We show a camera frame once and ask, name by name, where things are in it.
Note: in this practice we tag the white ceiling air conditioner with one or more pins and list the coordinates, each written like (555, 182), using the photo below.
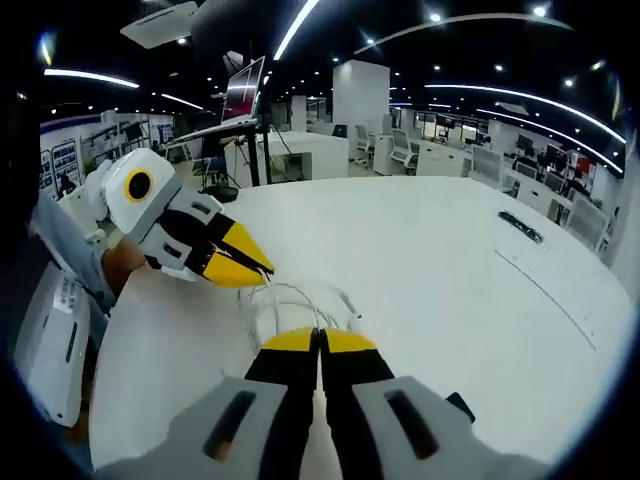
(160, 22)

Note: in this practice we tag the wide white square pillar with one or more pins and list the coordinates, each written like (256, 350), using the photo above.
(361, 95)

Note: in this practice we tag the person's left hand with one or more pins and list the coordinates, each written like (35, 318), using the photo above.
(122, 265)

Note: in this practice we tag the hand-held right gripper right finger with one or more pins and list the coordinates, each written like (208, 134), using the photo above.
(400, 430)

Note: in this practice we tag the group of white office chairs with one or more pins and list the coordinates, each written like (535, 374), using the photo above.
(405, 145)

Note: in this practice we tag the dark hanging ceiling panel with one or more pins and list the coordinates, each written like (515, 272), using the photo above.
(240, 25)

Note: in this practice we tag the white chest device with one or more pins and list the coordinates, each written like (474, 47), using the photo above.
(45, 360)

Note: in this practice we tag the row of white office desks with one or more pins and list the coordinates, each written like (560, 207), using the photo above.
(445, 160)

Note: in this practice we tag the laptop with red screen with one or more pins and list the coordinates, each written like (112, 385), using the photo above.
(244, 92)

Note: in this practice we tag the black flat device on table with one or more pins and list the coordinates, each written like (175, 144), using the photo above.
(520, 226)

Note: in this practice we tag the black frame standing desk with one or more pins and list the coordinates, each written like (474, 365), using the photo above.
(252, 155)

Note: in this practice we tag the wall photo board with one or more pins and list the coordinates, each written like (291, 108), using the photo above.
(62, 160)

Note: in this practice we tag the black round floor base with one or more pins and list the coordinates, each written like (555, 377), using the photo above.
(220, 194)

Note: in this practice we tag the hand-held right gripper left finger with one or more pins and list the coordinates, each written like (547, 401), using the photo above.
(240, 430)

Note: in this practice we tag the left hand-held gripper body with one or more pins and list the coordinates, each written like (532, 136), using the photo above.
(120, 200)

